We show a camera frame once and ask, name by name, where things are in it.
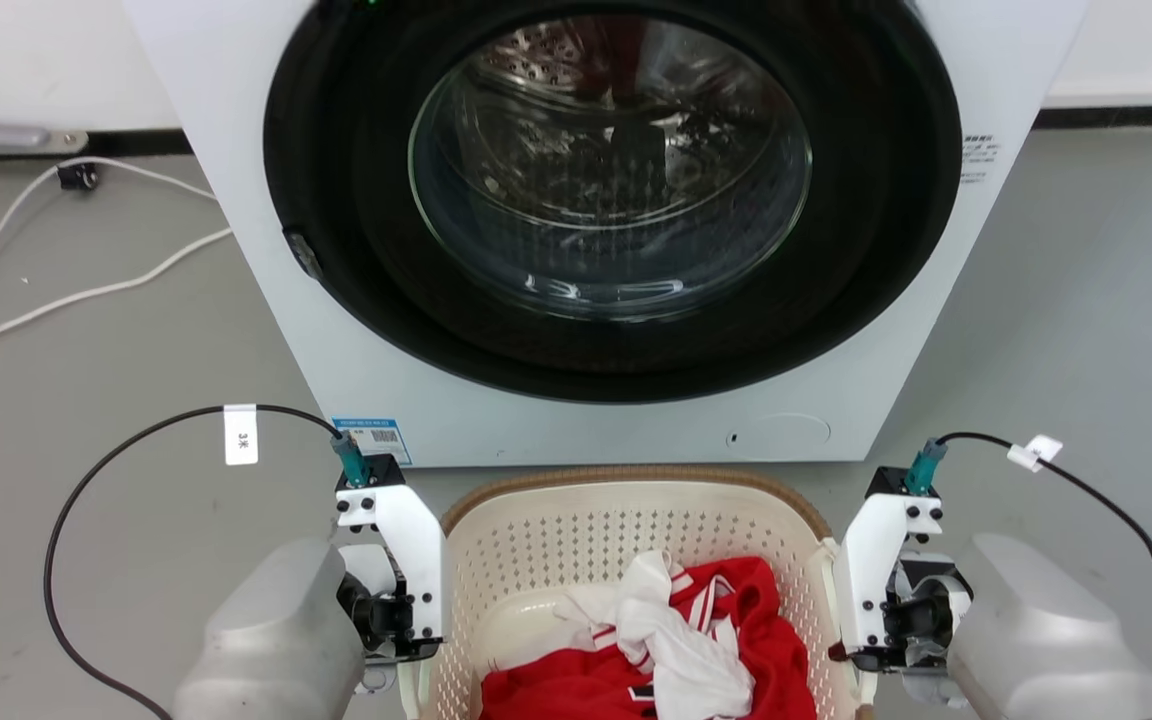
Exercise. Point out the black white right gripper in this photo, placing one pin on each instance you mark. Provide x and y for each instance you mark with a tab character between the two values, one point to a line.
921	615

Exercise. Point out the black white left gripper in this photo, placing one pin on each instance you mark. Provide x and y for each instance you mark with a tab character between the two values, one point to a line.
376	615

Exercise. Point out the cream plastic laundry basket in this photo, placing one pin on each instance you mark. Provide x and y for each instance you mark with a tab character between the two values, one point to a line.
556	540

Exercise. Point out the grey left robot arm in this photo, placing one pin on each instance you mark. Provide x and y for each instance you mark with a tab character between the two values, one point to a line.
276	640

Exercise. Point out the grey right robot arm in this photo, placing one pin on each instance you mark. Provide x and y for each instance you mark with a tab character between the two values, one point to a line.
1036	640

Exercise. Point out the blue barcode sticker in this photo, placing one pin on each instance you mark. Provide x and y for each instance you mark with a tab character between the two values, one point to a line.
374	438

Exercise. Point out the red striped garment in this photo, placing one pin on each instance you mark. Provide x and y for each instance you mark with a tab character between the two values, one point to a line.
546	692

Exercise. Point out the white washing machine body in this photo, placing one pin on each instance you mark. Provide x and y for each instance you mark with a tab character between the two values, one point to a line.
356	400

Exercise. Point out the round white filter cover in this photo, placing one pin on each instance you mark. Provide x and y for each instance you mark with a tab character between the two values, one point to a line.
786	435

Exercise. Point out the white cloth garment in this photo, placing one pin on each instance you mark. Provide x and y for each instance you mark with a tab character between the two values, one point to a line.
696	670

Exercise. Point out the white printed info label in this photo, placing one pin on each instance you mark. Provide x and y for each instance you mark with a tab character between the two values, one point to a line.
979	155

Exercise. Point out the black round washer door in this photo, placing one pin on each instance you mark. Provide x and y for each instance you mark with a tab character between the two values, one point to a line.
356	150

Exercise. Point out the small black floor plug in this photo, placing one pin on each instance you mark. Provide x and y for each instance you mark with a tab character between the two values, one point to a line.
78	177

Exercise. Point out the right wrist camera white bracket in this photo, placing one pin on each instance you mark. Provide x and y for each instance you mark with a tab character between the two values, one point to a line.
866	570

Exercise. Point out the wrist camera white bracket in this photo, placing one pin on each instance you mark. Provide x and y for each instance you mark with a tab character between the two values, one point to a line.
411	550
866	570

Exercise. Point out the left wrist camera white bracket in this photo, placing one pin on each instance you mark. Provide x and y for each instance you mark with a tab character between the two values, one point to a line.
411	550

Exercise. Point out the teal right camera plug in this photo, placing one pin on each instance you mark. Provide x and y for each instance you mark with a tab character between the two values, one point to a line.
924	468

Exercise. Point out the teal camera plug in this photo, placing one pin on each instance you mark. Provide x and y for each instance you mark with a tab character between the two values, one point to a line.
924	468
350	462

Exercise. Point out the teal left camera plug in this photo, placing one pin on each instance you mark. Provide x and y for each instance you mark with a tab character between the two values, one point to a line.
350	462

